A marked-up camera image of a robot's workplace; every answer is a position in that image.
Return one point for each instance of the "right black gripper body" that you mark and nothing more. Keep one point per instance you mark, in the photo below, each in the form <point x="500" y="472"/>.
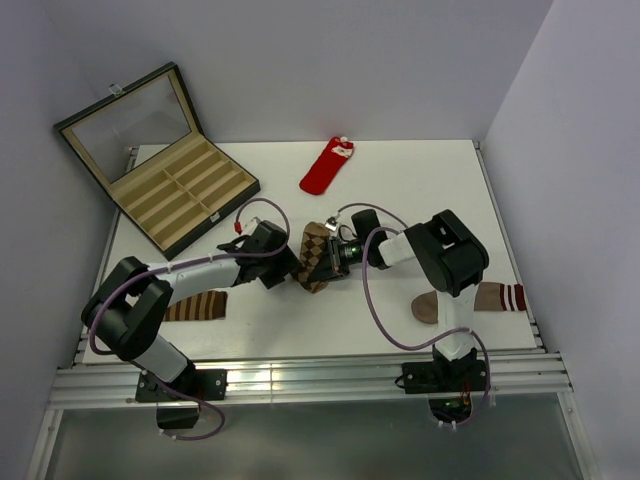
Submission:
<point x="344" y="255"/>

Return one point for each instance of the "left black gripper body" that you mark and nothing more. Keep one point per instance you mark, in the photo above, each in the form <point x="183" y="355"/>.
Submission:
<point x="277" y="266"/>

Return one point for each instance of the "tan argyle sock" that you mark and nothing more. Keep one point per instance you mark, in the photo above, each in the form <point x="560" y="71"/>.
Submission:
<point x="313" y="245"/>

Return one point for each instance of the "red christmas sock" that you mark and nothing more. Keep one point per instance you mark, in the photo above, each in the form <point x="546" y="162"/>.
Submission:
<point x="321" y="174"/>

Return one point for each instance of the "black compartment display box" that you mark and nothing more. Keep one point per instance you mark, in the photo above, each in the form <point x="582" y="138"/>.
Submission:
<point x="145" y="146"/>

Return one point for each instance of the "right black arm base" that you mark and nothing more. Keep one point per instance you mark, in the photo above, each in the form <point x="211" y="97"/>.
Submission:
<point x="452" y="381"/>

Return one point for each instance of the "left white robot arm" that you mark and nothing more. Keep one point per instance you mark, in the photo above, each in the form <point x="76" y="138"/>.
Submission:
<point x="127" y="310"/>

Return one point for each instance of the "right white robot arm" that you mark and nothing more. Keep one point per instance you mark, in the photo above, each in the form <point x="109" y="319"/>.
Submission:
<point x="452" y="259"/>

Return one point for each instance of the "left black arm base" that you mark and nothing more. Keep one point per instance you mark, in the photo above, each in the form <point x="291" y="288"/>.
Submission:
<point x="180" y="404"/>

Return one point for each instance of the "brown striped sock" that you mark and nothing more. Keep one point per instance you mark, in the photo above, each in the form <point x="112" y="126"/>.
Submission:
<point x="205" y="306"/>

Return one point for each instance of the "tan sock maroon stripes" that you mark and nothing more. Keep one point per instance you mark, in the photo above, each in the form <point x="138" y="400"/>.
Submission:
<point x="490" y="297"/>

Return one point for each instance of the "aluminium frame rail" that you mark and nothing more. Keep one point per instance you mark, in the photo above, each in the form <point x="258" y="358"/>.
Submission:
<point x="111" y="386"/>

